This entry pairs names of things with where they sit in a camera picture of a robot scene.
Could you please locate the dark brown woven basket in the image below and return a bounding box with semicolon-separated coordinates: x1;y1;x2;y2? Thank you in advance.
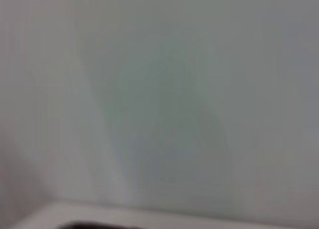
58;221;142;229

